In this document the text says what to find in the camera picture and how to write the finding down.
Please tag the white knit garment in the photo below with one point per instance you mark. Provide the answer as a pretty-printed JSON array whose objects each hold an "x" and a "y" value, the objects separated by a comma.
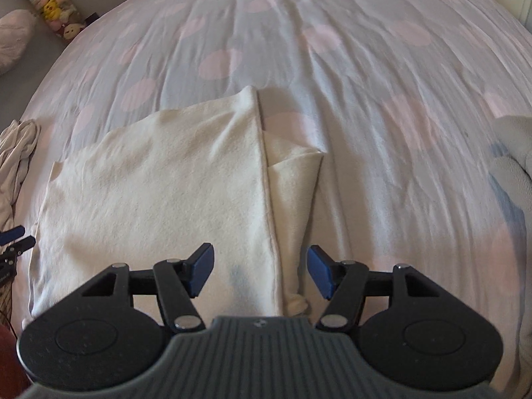
[{"x": 515, "y": 153}]

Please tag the greyish thin garment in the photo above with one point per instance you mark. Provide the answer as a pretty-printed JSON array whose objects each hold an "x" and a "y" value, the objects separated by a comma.
[{"x": 16, "y": 153}]

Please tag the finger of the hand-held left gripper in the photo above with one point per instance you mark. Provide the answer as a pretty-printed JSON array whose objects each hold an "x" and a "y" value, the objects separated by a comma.
[
  {"x": 23, "y": 243},
  {"x": 10, "y": 235}
]

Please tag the pink spotted pillow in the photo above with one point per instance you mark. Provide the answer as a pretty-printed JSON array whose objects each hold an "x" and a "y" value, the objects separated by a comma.
[{"x": 14, "y": 37}]

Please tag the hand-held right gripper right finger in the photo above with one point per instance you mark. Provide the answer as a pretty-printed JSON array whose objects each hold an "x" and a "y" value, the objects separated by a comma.
[{"x": 320, "y": 270}]

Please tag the small dark wall socket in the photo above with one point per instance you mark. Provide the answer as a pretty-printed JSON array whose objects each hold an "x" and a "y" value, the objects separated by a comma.
[{"x": 91, "y": 17}]

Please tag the polka dot bed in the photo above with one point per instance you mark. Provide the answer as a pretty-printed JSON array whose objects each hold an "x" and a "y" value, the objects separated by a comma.
[{"x": 353, "y": 91}]

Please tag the clear tube of plush toys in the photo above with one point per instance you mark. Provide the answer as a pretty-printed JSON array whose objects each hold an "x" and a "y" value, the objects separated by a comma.
[{"x": 54, "y": 4}]

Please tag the cream knit sweater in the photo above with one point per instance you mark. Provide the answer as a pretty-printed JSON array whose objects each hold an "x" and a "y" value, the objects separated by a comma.
[{"x": 145, "y": 195}]

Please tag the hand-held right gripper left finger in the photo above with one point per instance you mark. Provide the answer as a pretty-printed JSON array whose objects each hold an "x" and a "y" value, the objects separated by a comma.
[{"x": 201, "y": 270}]

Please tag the person's red sleeved left forearm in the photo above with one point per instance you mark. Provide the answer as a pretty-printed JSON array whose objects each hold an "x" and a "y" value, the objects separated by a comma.
[{"x": 10, "y": 361}]

